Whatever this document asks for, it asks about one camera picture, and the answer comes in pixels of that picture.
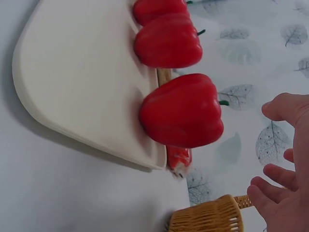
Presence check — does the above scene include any person's right hand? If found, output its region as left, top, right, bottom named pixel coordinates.
left=246, top=92, right=309, bottom=232

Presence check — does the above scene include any woven wicker basket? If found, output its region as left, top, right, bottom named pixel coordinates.
left=169, top=186, right=289, bottom=232

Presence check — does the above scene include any red and white striped object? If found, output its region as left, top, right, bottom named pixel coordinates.
left=166, top=144, right=193, bottom=180

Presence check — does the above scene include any red bell pepper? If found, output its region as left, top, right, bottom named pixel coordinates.
left=139, top=73, right=230, bottom=149
left=133, top=0, right=194, bottom=26
left=133, top=13, right=206, bottom=69

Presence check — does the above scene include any light wooden stick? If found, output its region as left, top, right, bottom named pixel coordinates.
left=156, top=68, right=173, bottom=87

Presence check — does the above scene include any white cutting board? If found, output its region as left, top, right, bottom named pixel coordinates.
left=12, top=0, right=173, bottom=173

